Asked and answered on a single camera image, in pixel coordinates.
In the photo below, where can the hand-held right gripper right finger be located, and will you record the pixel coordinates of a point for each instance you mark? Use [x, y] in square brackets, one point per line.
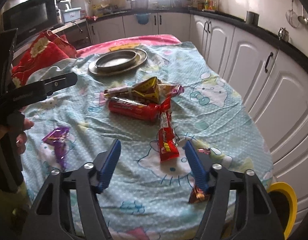
[197, 167]

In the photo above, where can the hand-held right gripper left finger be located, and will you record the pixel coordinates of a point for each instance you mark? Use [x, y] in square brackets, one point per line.
[109, 166]

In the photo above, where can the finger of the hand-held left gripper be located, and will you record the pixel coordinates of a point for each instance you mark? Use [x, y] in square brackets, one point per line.
[60, 82]
[6, 55]

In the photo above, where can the small shiny candy wrapper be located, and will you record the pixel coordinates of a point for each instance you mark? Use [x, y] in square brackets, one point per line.
[204, 151]

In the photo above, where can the dark brown snack wrapper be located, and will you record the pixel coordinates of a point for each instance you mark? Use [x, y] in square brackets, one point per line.
[197, 196]

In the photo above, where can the red snack bar wrapper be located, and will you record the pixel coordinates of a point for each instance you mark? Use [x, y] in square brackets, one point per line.
[166, 142]

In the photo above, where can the purple snack wrapper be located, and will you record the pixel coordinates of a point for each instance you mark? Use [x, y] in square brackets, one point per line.
[55, 137]

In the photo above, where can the red biscuit tube packet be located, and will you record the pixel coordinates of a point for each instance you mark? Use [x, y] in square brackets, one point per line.
[129, 108]

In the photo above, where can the long brown foil snack wrapper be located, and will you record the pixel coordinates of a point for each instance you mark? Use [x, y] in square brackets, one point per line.
[174, 89]

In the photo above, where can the gold triangular snack packet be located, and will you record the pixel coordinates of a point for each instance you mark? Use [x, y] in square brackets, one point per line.
[146, 90]

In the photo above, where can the yellow rimmed black trash bin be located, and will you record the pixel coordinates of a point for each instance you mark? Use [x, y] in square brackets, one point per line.
[286, 188]

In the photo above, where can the person's left hand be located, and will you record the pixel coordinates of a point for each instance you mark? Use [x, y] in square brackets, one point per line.
[28, 125]

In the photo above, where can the red floral pillow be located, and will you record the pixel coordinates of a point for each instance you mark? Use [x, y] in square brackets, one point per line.
[43, 52]

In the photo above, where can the black microwave oven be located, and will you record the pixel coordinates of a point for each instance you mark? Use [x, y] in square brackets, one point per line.
[31, 15]

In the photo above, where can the cartoon cat printed blanket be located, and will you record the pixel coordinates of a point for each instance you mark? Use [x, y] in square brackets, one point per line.
[219, 120]

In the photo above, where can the round metal pan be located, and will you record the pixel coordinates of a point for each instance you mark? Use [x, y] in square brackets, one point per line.
[116, 60]

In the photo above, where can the light blue storage box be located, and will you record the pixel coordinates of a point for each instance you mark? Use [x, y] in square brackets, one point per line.
[71, 16]

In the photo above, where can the small red packet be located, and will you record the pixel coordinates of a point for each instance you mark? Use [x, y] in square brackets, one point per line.
[91, 17]

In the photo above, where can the small white appliance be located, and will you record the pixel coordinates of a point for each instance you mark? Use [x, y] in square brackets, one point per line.
[64, 5]

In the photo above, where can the round metal plate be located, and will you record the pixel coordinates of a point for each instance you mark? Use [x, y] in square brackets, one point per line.
[142, 55]

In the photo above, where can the person's yellow green clothing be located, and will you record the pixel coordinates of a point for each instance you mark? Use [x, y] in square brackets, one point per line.
[18, 200]

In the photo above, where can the blue hanging plastic bin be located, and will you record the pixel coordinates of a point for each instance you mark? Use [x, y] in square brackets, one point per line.
[142, 19]

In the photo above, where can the metal cooking pot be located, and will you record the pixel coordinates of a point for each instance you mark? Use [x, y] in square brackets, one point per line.
[139, 3]

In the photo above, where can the white lower kitchen cabinets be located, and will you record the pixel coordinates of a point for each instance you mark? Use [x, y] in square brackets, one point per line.
[256, 60]

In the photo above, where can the black kitchen countertop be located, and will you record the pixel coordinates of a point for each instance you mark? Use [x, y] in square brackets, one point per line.
[231, 21]

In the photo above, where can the small metal teapot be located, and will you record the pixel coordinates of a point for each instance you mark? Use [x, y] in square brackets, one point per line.
[283, 35]

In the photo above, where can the metal cup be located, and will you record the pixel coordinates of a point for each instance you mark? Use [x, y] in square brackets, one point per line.
[251, 18]

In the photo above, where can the cluster of cooking oil bottles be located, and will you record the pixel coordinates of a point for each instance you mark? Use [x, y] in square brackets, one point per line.
[209, 4]

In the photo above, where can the metal mesh strainer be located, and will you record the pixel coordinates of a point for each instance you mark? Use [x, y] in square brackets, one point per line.
[293, 20]

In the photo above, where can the row of hanging metal utensils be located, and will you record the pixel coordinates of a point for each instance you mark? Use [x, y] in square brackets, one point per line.
[303, 19]

